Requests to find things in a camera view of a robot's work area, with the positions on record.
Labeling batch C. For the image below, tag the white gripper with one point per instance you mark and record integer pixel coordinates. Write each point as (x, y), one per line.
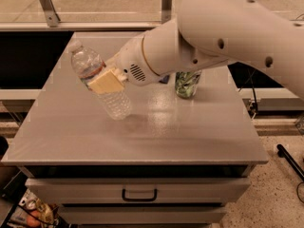
(132, 63)

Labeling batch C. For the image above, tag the clear plastic water bottle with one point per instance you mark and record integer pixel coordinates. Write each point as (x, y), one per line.
(87, 64)

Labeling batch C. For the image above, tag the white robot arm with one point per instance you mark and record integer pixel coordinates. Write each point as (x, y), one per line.
(211, 33)

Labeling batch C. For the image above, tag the dark blue snack packet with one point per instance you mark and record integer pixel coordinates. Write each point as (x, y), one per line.
(165, 79)

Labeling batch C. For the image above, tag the green soda can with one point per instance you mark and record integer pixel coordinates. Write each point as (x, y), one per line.
(186, 83)

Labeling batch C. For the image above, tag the grey cabinet with drawers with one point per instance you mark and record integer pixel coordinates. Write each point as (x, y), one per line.
(197, 153)

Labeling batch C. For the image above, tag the cluttered items bottom left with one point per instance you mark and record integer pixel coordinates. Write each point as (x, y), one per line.
(31, 212)

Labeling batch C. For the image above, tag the black metal stand leg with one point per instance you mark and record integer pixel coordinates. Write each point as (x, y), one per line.
(283, 153)

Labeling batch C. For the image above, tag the left metal rail bracket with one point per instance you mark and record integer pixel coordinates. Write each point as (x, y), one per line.
(50, 13)

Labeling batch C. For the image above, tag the metal rail bracket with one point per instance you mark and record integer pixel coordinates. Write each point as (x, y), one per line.
(50, 13)
(166, 8)

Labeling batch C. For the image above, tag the middle metal rail bracket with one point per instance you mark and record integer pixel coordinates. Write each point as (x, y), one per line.
(166, 8)

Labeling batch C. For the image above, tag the black drawer handle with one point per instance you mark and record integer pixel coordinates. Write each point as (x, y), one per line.
(139, 196)

